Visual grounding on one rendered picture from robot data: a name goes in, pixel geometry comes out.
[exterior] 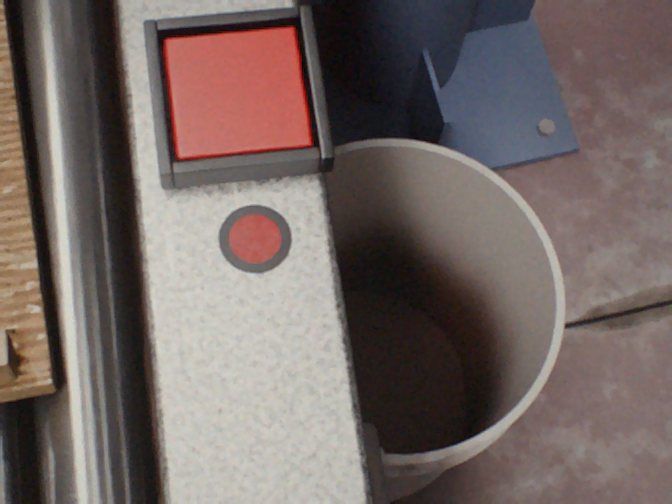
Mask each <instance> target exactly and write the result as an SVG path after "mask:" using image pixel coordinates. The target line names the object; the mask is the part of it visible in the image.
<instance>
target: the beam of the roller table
mask: <svg viewBox="0 0 672 504"><path fill-rule="evenodd" d="M115 4H116V15H117V26H119V36H120V48H121V58H122V69H123V79H124V91H125V101H126V112H127V123H128V134H129V144H130V156H131V166H132V177H133V187H134V199H135V209H136V220H137V231H138V242H139V252H140V263H141V274H142V285H143V295H144V306H145V317H146V328H148V334H147V338H149V350H150V360H151V371H152V381H153V393H154V403H155V413H156V425H157V435H158V446H159V456H160V468H161V478H162V489H163V500H164V504H375V502H374V494H373V488H372V481H371V475H370V468H369V461H368V454H367V447H366V440H365V434H364V427H363V420H362V413H361V406H360V400H359V393H358V387H357V379H356V372H355V366H354V359H353V352H352V345H351V338H350V332H349V325H348V318H347V312H346V304H345V297H343V291H342V284H341V278H340V271H339V263H338V257H337V250H336V243H335V237H334V230H333V223H332V216H331V209H330V203H329V196H328V189H327V182H326V175H325V173H321V172H319V173H317V174H308V175H297V176H288V177H278V178H269V179H258V180H248V181H239V182H229V183H219V184H209V185H200V186H190V187H180V188H176V187H175V186H174V188H170V189H162V188H161V184H160V178H159V170H158V161H157V150H156V140H155V130H154V121H153V110H152V100H150V91H149V81H148V70H147V60H146V51H145V40H144V30H143V21H144V20H152V19H153V20H156V21H157V20H158V19H164V18H175V17H186V16H198V15H209V14H220V13H232V12H243V11H254V10H265V9H277V8H288V7H298V9H299V7H300V6H299V0H115ZM247 205H263V206H268V207H271V208H273V209H275V210H276V211H278V212H279V213H280V214H281V215H283V216H284V218H285V219H286V220H287V222H288V224H289V226H290V230H291V234H292V244H291V249H290V251H289V254H288V256H287V257H286V259H285V260H284V261H283V262H282V263H281V264H280V265H279V266H277V267H276V269H274V270H272V271H270V272H267V273H261V274H249V273H244V272H241V271H239V270H237V269H235V267H234V266H232V265H231V264H230V263H229V262H228V261H227V260H226V259H225V257H223V256H222V254H221V252H220V250H219V245H218V233H219V229H220V226H221V223H222V222H223V220H225V219H226V217H227V216H228V215H229V214H230V213H231V212H233V211H234V210H236V209H238V208H240V207H243V206H247Z"/></svg>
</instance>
